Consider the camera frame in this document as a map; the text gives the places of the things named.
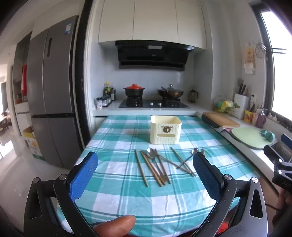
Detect cream plastic utensil holder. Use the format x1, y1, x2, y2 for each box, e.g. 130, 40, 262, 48
151, 115, 182, 145

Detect teal crumpled cloth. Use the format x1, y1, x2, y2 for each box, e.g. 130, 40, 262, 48
259, 129, 276, 140

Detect black range hood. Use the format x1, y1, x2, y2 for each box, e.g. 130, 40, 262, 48
115, 40, 195, 71

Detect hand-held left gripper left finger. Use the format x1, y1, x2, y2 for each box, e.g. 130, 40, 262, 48
24, 151, 98, 237

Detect wall poster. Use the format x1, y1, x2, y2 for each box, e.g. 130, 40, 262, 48
244, 44, 255, 74

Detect cardboard box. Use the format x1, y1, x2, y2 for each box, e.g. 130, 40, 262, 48
23, 126, 45, 161

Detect black gas hob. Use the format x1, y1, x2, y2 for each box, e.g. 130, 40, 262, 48
119, 98, 190, 108

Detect grey refrigerator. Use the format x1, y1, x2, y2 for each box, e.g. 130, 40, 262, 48
27, 15, 84, 169

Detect wire wall hook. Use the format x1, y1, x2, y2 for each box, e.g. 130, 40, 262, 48
253, 41, 268, 61

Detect red hanging cloth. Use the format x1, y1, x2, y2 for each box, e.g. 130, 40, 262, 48
20, 65, 28, 92

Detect window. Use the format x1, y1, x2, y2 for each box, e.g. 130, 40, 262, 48
252, 0, 292, 125

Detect yellow green plastic bags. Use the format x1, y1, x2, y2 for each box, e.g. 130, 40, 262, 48
213, 93, 240, 114

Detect dark wok with glass lid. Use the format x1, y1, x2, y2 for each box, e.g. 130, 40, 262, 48
157, 84, 184, 99

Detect black clay pot red lid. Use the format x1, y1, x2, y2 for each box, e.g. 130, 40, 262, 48
123, 84, 143, 99

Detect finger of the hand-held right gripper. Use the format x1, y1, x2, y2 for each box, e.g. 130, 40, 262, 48
281, 134, 292, 147
263, 141, 292, 163

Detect white wall cabinets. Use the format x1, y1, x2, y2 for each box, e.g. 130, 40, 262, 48
98, 0, 208, 50

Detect teal checked tablecloth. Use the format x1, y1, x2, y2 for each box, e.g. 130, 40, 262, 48
56, 115, 260, 236

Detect metal spoon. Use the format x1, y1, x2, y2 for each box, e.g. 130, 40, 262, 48
147, 148, 167, 181
177, 148, 199, 169
149, 152, 171, 184

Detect wooden cutting board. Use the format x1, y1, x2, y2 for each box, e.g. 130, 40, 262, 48
203, 112, 241, 128

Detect green cutting board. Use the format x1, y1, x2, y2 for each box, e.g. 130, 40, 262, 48
231, 127, 274, 150

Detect purple soap dispenser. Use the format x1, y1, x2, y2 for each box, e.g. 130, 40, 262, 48
255, 108, 267, 128

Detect bunch of wooden chopsticks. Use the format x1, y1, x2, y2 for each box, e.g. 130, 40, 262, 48
134, 147, 206, 187

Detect wooden dining table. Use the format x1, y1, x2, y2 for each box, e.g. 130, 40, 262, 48
0, 110, 12, 135

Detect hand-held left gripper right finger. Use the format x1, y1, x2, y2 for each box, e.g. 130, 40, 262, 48
193, 152, 267, 237

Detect white knife block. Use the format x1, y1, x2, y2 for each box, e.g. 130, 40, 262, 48
233, 93, 249, 119

